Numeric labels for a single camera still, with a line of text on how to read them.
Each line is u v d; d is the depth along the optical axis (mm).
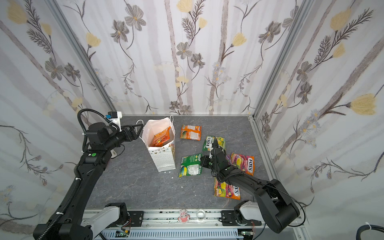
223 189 817
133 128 646
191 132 1073
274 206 421
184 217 721
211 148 812
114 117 621
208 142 1012
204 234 703
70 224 375
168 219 752
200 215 765
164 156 787
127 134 628
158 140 822
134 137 646
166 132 900
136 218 736
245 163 906
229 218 737
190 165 873
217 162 672
